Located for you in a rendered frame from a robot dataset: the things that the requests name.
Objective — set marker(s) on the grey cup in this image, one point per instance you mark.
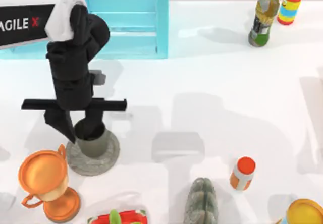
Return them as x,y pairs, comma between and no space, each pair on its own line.
92,148

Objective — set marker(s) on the grey round coaster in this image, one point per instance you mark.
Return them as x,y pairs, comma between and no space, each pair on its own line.
111,156

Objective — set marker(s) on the orange trophy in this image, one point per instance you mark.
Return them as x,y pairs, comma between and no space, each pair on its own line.
45,176

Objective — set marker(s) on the light blue rack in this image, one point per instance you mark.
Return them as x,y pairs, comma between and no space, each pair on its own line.
131,19

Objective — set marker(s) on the red and green plant pot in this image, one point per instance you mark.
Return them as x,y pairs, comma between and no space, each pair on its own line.
118,217

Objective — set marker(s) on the grey-green bread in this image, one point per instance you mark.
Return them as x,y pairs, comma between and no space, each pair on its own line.
202,203

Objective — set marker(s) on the orange and white bottle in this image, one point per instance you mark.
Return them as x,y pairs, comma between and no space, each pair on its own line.
242,174

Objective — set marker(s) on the green bottle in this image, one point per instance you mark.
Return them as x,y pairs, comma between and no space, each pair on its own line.
263,17

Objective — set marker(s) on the stack of coloured rings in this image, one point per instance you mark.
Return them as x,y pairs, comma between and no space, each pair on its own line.
290,7

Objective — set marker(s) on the yellow and blue cup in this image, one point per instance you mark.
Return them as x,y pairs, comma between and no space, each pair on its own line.
305,212

